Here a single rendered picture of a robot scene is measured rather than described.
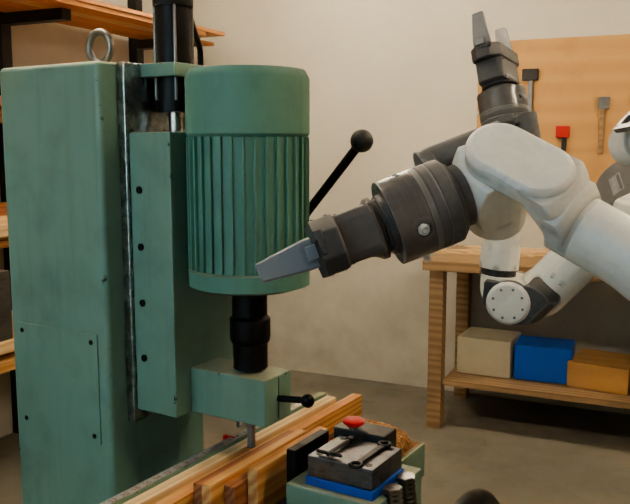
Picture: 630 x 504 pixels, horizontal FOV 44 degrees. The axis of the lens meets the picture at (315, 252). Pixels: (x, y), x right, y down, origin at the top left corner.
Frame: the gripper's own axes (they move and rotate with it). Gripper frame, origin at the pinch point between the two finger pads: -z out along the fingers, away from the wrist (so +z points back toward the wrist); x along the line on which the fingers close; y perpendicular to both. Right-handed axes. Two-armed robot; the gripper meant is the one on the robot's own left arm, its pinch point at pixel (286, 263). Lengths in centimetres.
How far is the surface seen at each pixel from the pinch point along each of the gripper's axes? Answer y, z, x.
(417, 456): -36, 10, 53
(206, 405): -14.2, -17.7, 40.4
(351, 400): -26, 4, 65
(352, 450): -25.5, -0.1, 26.1
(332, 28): 129, 85, 368
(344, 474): -27.0, -2.2, 22.2
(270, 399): -16.3, -8.2, 35.1
